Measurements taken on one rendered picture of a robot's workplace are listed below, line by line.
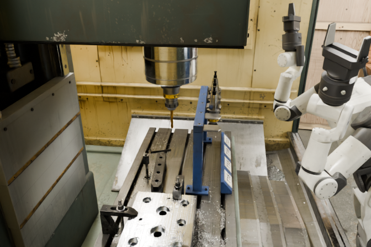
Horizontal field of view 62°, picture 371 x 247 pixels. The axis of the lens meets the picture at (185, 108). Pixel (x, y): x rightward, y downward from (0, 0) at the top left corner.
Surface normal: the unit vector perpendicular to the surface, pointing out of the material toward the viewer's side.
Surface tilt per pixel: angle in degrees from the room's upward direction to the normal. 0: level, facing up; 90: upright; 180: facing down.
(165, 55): 90
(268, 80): 90
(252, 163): 24
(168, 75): 90
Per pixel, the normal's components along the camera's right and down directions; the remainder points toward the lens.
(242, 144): -0.04, -0.67
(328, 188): 0.23, 0.40
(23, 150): 0.99, 0.05
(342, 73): -0.88, 0.37
